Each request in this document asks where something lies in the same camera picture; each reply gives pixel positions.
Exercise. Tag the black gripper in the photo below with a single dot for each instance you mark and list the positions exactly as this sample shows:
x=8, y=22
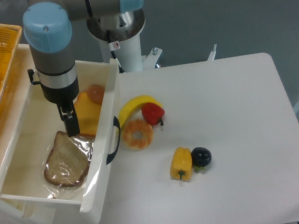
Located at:
x=60, y=88

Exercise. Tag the brown egg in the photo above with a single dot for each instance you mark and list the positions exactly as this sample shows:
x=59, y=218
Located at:
x=95, y=93

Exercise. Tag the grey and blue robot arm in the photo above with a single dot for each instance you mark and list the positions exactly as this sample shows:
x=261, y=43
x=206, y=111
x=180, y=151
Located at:
x=48, y=29

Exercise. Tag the white open upper drawer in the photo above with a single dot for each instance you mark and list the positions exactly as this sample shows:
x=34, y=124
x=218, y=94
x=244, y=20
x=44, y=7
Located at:
x=28, y=136

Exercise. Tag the white drawer cabinet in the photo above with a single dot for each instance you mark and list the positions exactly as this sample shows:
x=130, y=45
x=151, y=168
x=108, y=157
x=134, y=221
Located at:
x=12, y=107

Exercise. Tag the yellow toast slice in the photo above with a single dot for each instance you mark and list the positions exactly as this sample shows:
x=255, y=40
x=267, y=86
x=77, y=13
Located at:
x=88, y=114

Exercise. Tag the wrapped brown bread slice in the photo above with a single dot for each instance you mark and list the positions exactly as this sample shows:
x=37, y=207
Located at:
x=67, y=164

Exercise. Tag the yellow banana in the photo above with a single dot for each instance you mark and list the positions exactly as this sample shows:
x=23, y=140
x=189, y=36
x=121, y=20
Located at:
x=135, y=104

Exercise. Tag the red bell pepper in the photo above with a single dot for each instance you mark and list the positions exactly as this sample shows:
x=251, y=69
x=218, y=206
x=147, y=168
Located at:
x=153, y=114

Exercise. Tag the yellow bell pepper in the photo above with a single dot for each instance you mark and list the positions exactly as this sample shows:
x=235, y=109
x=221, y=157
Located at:
x=181, y=165

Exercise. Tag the black round fruit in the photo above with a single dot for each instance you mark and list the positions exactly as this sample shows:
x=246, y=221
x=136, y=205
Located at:
x=201, y=158

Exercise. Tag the black drawer handle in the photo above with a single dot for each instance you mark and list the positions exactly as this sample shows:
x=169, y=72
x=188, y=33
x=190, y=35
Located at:
x=115, y=140

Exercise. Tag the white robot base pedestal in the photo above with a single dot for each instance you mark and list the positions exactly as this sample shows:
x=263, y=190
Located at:
x=118, y=36

